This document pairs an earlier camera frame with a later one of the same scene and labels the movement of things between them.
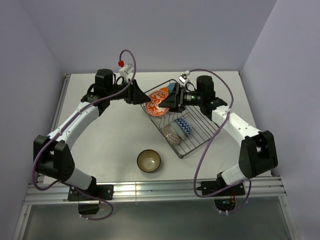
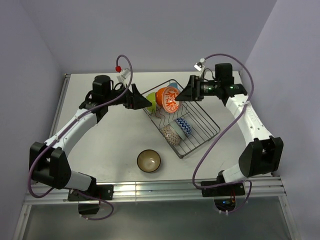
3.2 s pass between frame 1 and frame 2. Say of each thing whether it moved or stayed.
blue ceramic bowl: stayed
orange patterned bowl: stayed
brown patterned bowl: stayed
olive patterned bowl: stayed
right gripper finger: moved
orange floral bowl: moved
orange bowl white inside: moved
